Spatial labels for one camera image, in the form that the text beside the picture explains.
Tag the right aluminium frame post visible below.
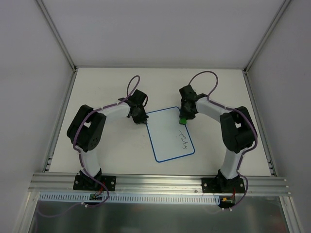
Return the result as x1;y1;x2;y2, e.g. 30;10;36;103
243;0;292;74

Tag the left aluminium frame post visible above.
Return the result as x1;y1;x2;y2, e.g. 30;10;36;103
35;0;76;72

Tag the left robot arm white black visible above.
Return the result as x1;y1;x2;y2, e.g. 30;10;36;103
67;90;148;191

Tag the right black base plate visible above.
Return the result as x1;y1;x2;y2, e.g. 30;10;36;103
201;177;245;194

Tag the blue framed whiteboard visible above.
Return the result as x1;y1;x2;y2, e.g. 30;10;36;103
146;106;195;163

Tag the aluminium mounting rail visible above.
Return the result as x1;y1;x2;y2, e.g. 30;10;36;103
28;172;292;196

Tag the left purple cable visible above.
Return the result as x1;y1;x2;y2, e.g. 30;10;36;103
36;75;141;217

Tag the green whiteboard eraser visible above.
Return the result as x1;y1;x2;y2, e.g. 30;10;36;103
179;117;187;125

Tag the white slotted cable duct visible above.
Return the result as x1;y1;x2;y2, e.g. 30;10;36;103
38;192;220;205

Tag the aluminium frame post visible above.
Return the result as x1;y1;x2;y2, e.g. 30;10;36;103
243;0;292;74
35;0;76;72

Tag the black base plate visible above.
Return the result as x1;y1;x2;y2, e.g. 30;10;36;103
72;173;117;191
201;177;245;194

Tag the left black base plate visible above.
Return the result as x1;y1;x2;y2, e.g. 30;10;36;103
72;173;117;191

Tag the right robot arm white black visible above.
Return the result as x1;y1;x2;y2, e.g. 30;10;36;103
179;85;258;193

